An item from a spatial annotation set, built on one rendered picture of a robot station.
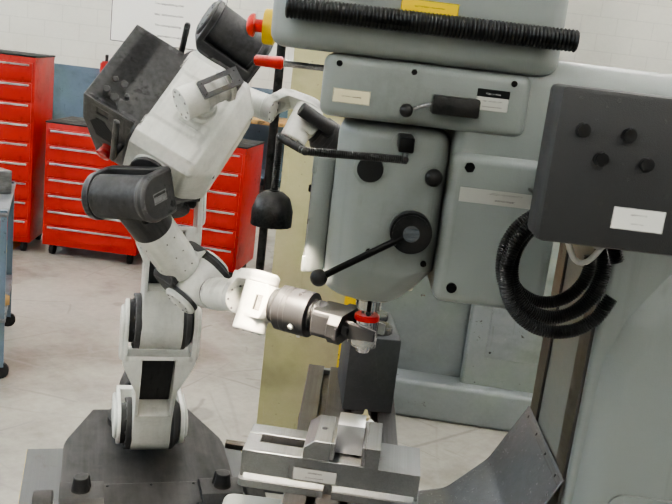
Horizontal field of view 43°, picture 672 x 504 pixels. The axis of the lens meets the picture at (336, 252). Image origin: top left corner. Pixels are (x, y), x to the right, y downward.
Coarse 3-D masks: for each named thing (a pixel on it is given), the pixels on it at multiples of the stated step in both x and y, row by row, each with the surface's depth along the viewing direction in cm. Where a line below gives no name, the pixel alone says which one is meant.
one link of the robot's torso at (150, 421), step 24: (120, 336) 211; (192, 336) 215; (144, 360) 213; (168, 360) 214; (192, 360) 216; (144, 384) 222; (168, 384) 224; (144, 408) 224; (168, 408) 226; (120, 432) 226; (144, 432) 226; (168, 432) 228
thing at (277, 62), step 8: (256, 56) 155; (264, 56) 155; (272, 56) 156; (280, 56) 156; (256, 64) 156; (264, 64) 156; (272, 64) 155; (280, 64) 155; (288, 64) 156; (296, 64) 156; (304, 64) 156; (312, 64) 156; (320, 64) 156
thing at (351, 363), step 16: (384, 320) 211; (384, 336) 200; (352, 352) 199; (368, 352) 199; (384, 352) 199; (352, 368) 200; (368, 368) 200; (384, 368) 200; (352, 384) 201; (368, 384) 201; (384, 384) 201; (352, 400) 202; (368, 400) 202; (384, 400) 202
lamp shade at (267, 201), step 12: (264, 192) 145; (276, 192) 145; (264, 204) 144; (276, 204) 144; (288, 204) 145; (252, 216) 146; (264, 216) 144; (276, 216) 144; (288, 216) 145; (276, 228) 144; (288, 228) 146
